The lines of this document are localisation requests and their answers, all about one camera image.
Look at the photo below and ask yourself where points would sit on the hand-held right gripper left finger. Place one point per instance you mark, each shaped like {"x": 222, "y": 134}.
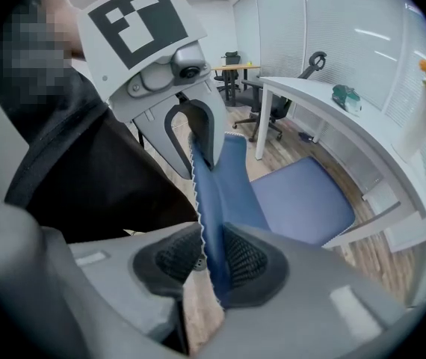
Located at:
{"x": 97, "y": 282}

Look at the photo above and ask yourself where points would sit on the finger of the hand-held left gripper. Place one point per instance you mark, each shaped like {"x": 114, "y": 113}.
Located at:
{"x": 216, "y": 125}

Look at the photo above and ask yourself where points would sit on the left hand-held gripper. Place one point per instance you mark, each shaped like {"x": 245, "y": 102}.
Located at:
{"x": 138, "y": 24}

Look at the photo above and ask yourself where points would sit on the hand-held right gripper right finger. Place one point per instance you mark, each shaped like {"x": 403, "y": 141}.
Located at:
{"x": 310, "y": 305}

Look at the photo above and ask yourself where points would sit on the person's left forearm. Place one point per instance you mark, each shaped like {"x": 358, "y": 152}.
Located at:
{"x": 67, "y": 28}

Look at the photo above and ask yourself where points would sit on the black office chair with headrest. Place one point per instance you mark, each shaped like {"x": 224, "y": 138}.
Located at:
{"x": 278, "y": 107}

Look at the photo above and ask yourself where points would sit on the white desk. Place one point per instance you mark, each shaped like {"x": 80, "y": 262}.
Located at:
{"x": 347, "y": 114}

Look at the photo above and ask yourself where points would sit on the round wooden table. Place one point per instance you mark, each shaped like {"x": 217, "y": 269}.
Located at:
{"x": 235, "y": 67}

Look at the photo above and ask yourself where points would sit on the person's black clothing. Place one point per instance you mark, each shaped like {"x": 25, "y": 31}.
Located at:
{"x": 86, "y": 163}

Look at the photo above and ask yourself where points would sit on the green tissue pack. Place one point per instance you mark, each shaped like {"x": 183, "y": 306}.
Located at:
{"x": 345, "y": 97}

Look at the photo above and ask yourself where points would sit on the white vase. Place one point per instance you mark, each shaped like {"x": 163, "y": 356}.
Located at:
{"x": 418, "y": 125}

